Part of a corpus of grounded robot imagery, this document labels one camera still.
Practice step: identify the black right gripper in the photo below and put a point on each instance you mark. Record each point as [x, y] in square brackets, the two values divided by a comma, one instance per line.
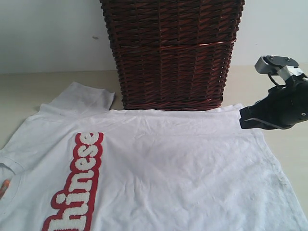
[281, 109]

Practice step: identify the white t-shirt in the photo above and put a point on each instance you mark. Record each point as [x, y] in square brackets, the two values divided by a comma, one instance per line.
[77, 165]

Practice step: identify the dark brown wicker basket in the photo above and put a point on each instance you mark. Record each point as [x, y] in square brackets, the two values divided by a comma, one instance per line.
[172, 54]

